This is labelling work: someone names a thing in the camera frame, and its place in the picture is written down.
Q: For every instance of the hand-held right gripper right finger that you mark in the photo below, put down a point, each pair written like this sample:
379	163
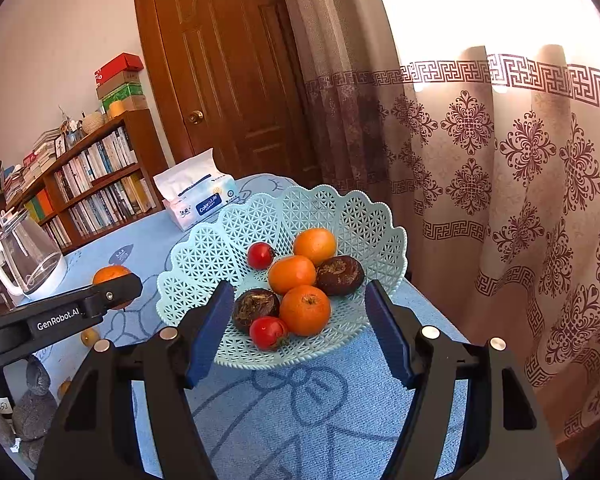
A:
387	330

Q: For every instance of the patterned beige curtain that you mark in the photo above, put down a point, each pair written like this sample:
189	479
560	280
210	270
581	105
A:
480	185

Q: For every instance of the round orange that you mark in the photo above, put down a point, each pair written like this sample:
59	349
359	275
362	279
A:
315	246
291	274
110	275

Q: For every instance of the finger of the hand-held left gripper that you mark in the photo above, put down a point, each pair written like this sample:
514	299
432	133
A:
120	291

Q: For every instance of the brown wooden door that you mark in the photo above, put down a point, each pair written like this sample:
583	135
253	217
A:
230	60

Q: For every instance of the dark purple mangosteen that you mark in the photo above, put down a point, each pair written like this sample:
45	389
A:
255	307

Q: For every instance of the large oval orange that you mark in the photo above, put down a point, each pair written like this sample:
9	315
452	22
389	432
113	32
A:
305	310

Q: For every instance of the large red tomato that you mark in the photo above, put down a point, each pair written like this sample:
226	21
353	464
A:
269	332

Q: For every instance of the stack of books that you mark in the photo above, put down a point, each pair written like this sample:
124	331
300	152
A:
35	157

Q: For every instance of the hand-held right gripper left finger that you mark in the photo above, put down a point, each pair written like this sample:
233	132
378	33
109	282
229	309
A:
212	330

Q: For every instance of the small red tomato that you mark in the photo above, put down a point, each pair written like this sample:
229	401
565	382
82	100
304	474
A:
259	255

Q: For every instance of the small orange kumquat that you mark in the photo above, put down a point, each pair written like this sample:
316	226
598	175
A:
64	389

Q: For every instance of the wooden bookshelf with books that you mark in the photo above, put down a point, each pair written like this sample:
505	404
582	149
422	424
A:
105	185

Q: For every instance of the small yellowish brown fruit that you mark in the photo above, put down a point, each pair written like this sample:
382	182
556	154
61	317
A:
89	336

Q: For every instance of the round woven vase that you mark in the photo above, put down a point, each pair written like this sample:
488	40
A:
93	122

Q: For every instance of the light blue lattice fruit basket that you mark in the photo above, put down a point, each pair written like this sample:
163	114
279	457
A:
205	260

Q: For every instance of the grey stones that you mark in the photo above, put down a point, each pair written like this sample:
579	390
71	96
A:
32	410

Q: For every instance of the brass door knob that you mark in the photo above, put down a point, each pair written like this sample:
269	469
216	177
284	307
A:
195	116

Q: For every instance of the right dark passion fruit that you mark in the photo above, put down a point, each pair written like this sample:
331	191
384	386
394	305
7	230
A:
340	275

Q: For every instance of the red box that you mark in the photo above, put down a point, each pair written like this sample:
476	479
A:
117	67

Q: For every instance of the green box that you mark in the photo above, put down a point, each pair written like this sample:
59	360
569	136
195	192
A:
122	89

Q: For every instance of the white tissue pack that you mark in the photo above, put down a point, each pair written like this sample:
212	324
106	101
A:
200	205

